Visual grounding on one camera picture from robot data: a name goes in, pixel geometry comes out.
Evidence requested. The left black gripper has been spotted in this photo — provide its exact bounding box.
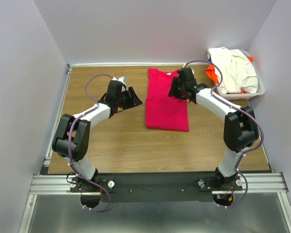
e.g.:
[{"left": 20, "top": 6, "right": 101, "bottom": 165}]
[{"left": 116, "top": 86, "right": 143, "bottom": 110}]

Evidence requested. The pink t shirt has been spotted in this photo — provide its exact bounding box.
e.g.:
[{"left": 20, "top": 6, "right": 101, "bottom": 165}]
[{"left": 145, "top": 68, "right": 189, "bottom": 132}]

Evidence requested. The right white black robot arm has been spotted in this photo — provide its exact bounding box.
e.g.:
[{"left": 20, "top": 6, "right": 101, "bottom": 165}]
[{"left": 168, "top": 67, "right": 260, "bottom": 190}]

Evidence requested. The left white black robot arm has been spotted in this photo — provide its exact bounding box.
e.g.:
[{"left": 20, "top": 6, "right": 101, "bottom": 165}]
[{"left": 52, "top": 76, "right": 142, "bottom": 192}]

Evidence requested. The orange t shirt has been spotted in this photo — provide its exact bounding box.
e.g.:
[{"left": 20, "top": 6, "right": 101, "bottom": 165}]
[{"left": 206, "top": 56, "right": 253, "bottom": 94}]

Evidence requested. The white t shirt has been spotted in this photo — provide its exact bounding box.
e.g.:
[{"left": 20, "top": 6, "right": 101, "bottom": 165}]
[{"left": 207, "top": 47, "right": 259, "bottom": 94}]

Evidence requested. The white laundry basket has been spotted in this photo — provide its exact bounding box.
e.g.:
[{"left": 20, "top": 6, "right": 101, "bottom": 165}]
[{"left": 207, "top": 50, "right": 266, "bottom": 101}]

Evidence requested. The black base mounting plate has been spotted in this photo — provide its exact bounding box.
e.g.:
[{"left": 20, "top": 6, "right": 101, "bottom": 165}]
[{"left": 66, "top": 172, "right": 243, "bottom": 210}]

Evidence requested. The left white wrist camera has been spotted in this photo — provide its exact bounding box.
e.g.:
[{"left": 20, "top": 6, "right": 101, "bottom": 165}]
[{"left": 112, "top": 76, "right": 128, "bottom": 92}]

